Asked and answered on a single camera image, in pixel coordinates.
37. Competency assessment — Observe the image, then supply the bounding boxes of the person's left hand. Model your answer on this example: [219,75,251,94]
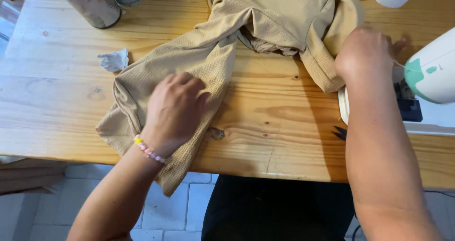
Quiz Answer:
[141,72,211,158]

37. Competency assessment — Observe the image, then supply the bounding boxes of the person's right hand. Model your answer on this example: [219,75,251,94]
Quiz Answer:
[334,27,407,88]

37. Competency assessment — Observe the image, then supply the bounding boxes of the beige textured fabric garment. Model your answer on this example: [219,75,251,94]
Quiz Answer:
[95,0,365,198]

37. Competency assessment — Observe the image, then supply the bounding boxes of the white thread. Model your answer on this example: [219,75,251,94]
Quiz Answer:
[392,60,423,73]

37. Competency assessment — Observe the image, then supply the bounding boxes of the white and green sewing machine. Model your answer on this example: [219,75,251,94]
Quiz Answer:
[338,27,455,136]

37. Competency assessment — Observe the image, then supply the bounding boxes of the crumpled white tissue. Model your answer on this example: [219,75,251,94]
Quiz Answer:
[97,48,130,73]

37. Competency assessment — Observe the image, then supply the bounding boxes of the black thread snips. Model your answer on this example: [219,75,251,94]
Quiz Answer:
[331,126,348,141]

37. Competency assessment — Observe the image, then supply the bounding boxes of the large grey cylindrical container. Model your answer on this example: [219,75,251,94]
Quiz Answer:
[50,0,122,30]

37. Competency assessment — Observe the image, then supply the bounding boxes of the person's black trousers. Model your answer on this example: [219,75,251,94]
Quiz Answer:
[201,174,356,241]

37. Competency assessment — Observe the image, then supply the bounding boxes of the brown cardboard piece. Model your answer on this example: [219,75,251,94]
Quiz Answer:
[0,158,68,196]

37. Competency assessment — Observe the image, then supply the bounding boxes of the pink beaded bracelet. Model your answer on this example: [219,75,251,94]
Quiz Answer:
[133,134,167,163]

